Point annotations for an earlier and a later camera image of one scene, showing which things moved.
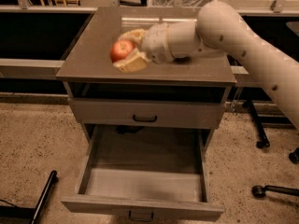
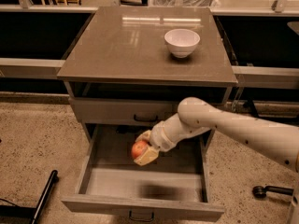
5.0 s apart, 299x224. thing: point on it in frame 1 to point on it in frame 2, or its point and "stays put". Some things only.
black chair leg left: x=52 y=181 stays put
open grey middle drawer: x=146 y=171 stays put
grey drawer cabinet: x=179 y=102 stays put
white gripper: x=156 y=43 to x=160 y=137
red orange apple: x=120 y=49 to x=137 y=148
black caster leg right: x=260 y=191 stays put
